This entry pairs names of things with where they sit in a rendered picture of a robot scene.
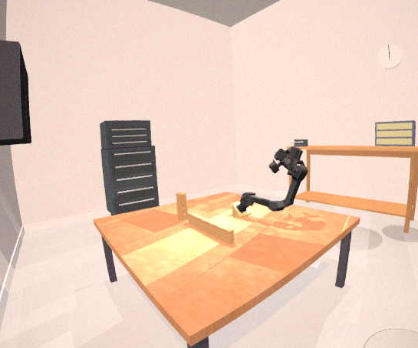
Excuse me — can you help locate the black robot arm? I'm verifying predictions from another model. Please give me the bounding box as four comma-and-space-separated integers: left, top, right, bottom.
236, 146, 308, 213

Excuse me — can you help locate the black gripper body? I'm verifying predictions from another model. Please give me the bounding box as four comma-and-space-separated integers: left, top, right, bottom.
269, 147, 291, 173

